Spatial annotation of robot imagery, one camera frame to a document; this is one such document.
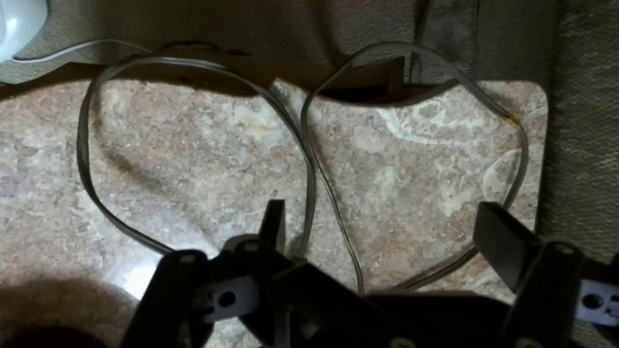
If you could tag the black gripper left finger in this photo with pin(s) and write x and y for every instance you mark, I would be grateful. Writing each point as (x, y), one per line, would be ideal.
(186, 301)

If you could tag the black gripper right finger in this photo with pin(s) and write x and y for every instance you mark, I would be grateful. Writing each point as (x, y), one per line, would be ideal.
(554, 296)

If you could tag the white rounded object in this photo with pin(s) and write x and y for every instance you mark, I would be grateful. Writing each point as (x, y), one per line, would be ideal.
(20, 21)

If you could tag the marble top side table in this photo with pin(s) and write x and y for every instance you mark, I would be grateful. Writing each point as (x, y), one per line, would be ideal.
(194, 160)

